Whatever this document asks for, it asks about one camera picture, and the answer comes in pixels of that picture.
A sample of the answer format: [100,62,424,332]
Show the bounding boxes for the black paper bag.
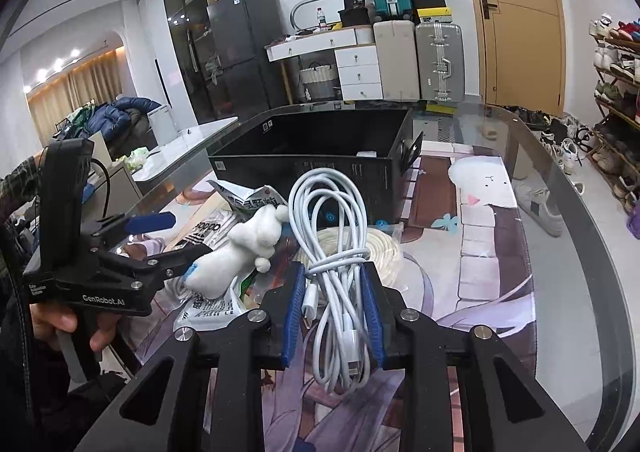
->
[337,0,374,26]

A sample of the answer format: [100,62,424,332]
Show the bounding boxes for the white cabinet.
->
[147,103,177,145]

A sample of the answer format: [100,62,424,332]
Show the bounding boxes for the black cable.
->
[91,159,112,222]

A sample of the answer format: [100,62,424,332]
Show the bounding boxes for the white plush toy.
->
[184,205,291,300]

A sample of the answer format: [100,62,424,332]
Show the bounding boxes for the oval metal frame mirror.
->
[290,0,347,31]

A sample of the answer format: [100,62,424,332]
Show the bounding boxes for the clear bag black print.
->
[165,216,237,254]

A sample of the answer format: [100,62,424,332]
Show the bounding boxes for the blue puffer jacket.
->
[87,96,162,155]

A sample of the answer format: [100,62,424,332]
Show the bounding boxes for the white desk with drawers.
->
[265,25,386,103]

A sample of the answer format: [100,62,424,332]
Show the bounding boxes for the wooden door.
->
[457,0,566,119]

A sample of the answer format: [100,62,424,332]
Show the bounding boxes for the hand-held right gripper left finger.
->
[75,262,307,452]

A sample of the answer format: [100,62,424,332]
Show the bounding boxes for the white cable bundle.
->
[287,167,386,395]

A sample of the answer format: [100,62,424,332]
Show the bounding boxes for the rows of racked shoes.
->
[589,12,640,213]

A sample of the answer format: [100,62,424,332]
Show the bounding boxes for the green white plastic bag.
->
[122,146,151,171]

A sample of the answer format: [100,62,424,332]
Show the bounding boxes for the beige curtains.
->
[27,46,126,143]

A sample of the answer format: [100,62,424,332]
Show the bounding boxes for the pile of loose shoes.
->
[500,105,588,198]

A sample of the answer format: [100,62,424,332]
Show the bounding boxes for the dark refrigerator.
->
[206,0,292,124]

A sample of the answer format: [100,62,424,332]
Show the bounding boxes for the wooden shoe rack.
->
[590,17,640,228]

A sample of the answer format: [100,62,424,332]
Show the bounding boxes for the white sneaker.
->
[515,179,566,238]

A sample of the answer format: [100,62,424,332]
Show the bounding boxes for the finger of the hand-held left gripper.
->
[101,243,217,285]
[91,212,177,241]

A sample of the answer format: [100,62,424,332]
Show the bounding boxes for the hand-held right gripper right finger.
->
[357,262,591,452]

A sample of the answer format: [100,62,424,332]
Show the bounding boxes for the black white patterned rug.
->
[415,115,457,144]

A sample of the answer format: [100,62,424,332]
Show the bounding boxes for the beige suitcase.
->
[372,20,420,100]

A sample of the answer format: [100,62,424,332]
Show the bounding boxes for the printed desk mat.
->
[135,152,538,452]

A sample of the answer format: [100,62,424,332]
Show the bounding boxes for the silver suitcase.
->
[415,21,466,103]

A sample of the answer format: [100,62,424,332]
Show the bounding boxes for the person's plaid shirt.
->
[0,155,45,219]

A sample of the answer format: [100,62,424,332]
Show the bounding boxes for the cream rope coil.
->
[295,226,403,290]

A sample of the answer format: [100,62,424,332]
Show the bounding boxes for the dark glass cabinet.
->
[160,0,236,125]

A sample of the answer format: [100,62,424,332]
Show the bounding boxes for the white printed packet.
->
[172,277,253,333]
[207,179,282,224]

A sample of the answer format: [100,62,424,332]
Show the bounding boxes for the white marble table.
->
[132,116,240,183]

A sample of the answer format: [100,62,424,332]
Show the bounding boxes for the person's left hand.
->
[27,301,115,355]

